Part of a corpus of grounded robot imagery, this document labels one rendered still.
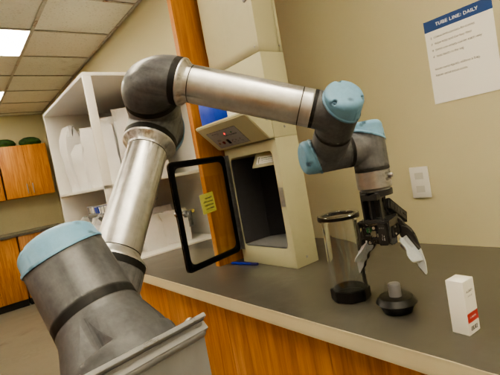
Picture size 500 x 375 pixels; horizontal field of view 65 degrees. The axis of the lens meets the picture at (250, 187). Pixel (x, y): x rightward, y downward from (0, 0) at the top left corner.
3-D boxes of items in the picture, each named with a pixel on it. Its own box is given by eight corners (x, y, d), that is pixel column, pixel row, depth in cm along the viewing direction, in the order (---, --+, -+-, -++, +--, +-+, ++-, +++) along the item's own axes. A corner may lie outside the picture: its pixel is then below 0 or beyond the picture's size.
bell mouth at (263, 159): (276, 164, 167) (274, 151, 166) (306, 158, 153) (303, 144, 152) (242, 170, 156) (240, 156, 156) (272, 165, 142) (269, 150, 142)
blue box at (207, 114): (222, 124, 158) (219, 102, 158) (237, 119, 150) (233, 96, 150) (202, 126, 152) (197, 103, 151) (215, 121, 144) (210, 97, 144)
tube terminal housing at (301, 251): (286, 245, 180) (257, 77, 176) (343, 249, 154) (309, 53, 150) (243, 261, 165) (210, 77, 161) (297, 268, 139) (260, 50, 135)
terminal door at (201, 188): (241, 251, 163) (223, 155, 160) (188, 274, 138) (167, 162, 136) (239, 251, 163) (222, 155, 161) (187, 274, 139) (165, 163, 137)
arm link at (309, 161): (300, 122, 81) (350, 114, 83) (294, 155, 90) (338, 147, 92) (313, 152, 77) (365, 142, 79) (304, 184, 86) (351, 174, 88)
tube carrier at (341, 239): (377, 286, 105) (364, 207, 104) (362, 301, 97) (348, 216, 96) (340, 284, 112) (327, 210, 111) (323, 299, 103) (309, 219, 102)
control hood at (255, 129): (223, 150, 162) (219, 126, 162) (274, 137, 137) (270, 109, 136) (199, 153, 155) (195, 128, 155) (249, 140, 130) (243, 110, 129)
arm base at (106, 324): (91, 371, 40) (50, 294, 44) (55, 435, 47) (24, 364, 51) (199, 317, 51) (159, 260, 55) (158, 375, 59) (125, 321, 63)
